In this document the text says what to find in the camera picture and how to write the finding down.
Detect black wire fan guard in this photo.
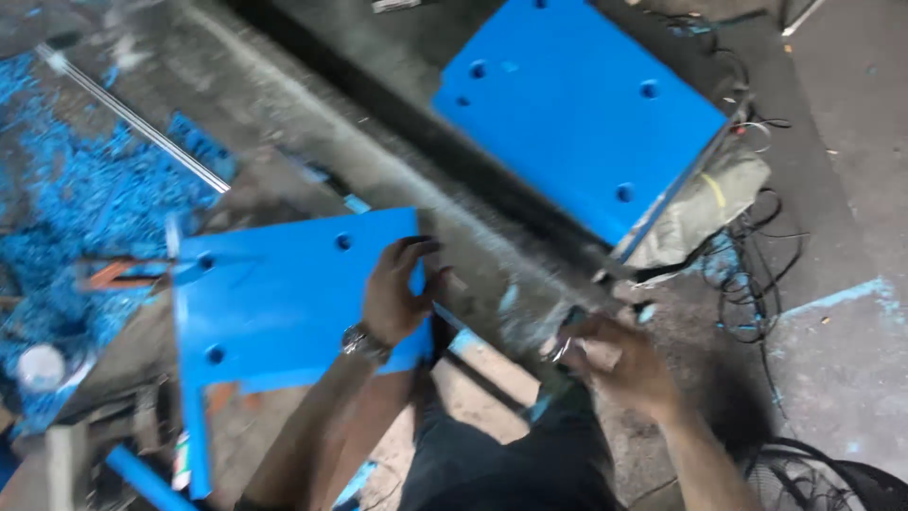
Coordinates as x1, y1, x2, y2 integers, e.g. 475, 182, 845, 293
741, 436, 908, 511

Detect thin metal rod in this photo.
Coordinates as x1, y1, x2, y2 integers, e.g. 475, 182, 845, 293
35, 44, 232, 194

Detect tangle of black cables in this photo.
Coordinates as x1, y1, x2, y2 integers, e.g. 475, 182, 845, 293
667, 7, 810, 420

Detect orange handled tool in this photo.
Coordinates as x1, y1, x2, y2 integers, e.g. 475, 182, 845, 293
77, 257, 175, 292

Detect large blue plastic block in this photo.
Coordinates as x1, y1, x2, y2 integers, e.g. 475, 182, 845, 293
431, 0, 732, 262

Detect blue plastic plate with holes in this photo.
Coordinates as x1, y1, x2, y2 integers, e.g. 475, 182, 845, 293
172, 206, 435, 395

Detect person's right hand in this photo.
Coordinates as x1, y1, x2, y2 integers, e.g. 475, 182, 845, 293
558, 312, 678, 420

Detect person's dark trousers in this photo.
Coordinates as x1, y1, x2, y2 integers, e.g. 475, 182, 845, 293
397, 369, 625, 511

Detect silver wristwatch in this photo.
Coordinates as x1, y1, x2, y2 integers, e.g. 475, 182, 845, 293
340, 324, 393, 367

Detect white round cap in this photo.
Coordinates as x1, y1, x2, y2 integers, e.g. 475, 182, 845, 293
17, 344, 67, 393

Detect heap of blue plastic shavings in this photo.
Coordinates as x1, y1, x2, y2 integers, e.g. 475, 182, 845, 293
0, 53, 238, 434

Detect person's left hand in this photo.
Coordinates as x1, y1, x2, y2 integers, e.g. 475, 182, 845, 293
362, 235, 454, 348

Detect small metal tool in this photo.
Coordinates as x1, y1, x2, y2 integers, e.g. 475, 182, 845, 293
541, 305, 590, 366

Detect grey woven sack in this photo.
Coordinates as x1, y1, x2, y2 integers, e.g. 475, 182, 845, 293
624, 145, 772, 271

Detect blue pipe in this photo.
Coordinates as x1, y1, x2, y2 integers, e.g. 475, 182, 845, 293
105, 444, 200, 511

